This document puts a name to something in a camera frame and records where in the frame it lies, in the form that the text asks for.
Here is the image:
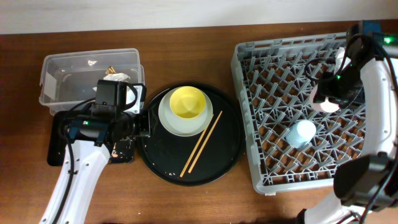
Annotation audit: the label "yellow bowl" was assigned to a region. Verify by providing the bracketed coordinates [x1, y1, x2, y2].
[169, 86, 206, 119]

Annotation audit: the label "left wooden chopstick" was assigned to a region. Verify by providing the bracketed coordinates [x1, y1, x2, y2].
[179, 124, 209, 177]

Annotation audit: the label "pink cup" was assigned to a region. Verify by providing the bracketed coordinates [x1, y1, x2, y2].
[310, 85, 340, 113]

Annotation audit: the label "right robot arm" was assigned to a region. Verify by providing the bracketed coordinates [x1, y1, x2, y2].
[295, 21, 397, 223]

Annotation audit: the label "black rectangular tray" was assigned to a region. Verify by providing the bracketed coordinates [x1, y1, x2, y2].
[47, 111, 135, 166]

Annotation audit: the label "food scraps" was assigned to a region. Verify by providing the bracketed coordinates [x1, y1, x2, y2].
[111, 150, 119, 158]

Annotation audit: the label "right wooden chopstick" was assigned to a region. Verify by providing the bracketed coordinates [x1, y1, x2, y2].
[188, 111, 223, 173]

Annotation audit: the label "blue cup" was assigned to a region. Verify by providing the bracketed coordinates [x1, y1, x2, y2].
[285, 120, 316, 148]

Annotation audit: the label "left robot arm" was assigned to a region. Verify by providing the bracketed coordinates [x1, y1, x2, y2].
[40, 111, 150, 223]

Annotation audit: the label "wooden chopstick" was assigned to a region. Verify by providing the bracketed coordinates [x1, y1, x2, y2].
[179, 124, 209, 177]
[188, 111, 223, 173]

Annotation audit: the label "grey round plate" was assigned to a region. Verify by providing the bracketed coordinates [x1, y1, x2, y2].
[158, 88, 213, 137]

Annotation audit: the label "grey dishwasher rack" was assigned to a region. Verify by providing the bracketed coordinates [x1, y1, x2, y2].
[231, 33, 366, 194]

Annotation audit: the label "round black serving tray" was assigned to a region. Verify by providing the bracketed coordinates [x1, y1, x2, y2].
[137, 82, 245, 187]

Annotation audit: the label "clear plastic waste bin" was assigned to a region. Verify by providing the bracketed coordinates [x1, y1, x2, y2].
[39, 48, 145, 115]

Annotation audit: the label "white paper waste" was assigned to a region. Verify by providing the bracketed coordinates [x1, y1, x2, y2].
[103, 66, 130, 82]

